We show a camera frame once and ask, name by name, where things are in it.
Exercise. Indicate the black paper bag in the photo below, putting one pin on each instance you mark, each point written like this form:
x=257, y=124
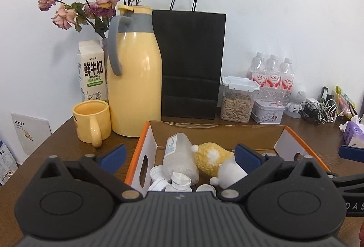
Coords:
x=191, y=46

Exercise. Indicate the white bottle cap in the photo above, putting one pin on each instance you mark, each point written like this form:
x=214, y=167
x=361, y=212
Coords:
x=156, y=173
x=159, y=184
x=205, y=188

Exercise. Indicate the white robot figurine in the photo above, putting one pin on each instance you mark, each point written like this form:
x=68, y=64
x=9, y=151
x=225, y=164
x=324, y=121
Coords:
x=296, y=99

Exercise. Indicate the clear plastic bottle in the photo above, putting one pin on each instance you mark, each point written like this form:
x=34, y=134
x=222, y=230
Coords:
x=178, y=157

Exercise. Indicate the yellow thermos jug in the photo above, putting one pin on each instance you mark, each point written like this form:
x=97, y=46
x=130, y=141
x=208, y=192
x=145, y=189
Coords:
x=134, y=71

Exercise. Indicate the middle water bottle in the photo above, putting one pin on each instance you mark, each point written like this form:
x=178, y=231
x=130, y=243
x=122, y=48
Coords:
x=273, y=77

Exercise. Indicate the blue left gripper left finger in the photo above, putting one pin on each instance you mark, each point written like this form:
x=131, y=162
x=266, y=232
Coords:
x=112, y=160

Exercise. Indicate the water bottle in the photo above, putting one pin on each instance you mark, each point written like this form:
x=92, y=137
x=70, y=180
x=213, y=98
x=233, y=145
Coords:
x=287, y=80
x=273, y=77
x=258, y=71

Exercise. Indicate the purple tissue pack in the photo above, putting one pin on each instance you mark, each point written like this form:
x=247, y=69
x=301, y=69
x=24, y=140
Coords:
x=353, y=133

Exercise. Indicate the white tin box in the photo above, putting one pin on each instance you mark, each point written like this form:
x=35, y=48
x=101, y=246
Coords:
x=267, y=112

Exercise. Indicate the colourful snack packets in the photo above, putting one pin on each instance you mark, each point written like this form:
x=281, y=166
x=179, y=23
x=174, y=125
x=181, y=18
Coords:
x=346, y=107

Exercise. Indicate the right water bottle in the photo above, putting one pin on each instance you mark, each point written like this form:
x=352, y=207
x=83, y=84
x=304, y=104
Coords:
x=287, y=80

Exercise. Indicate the white milk carton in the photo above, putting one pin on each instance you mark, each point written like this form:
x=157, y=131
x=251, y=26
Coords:
x=92, y=71

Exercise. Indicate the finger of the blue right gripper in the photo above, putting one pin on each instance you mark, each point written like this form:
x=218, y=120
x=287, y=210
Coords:
x=352, y=153

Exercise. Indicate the orange cardboard box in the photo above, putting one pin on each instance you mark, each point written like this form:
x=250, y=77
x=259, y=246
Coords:
x=263, y=138

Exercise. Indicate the clear seed container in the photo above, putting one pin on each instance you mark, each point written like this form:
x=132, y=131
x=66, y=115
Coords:
x=238, y=98

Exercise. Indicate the left water bottle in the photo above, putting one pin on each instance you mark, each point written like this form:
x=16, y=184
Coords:
x=258, y=71

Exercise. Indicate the white plush toy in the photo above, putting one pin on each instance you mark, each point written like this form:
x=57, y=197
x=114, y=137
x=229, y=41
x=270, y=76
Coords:
x=217, y=163

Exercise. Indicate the yellow mug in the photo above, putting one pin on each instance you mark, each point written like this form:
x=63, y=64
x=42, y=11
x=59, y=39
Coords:
x=92, y=121

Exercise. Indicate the blue white box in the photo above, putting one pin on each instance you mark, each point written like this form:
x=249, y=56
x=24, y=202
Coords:
x=8, y=165

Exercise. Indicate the white plastic jar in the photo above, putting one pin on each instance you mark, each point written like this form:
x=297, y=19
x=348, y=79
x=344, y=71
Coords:
x=181, y=182

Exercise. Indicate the white leaning board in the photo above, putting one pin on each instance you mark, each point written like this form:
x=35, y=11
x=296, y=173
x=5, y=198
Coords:
x=31, y=131

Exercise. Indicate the glass vase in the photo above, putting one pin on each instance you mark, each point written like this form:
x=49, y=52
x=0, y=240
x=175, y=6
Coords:
x=104, y=43

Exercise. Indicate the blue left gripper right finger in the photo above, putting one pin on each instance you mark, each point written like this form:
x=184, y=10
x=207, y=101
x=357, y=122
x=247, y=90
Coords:
x=247, y=158

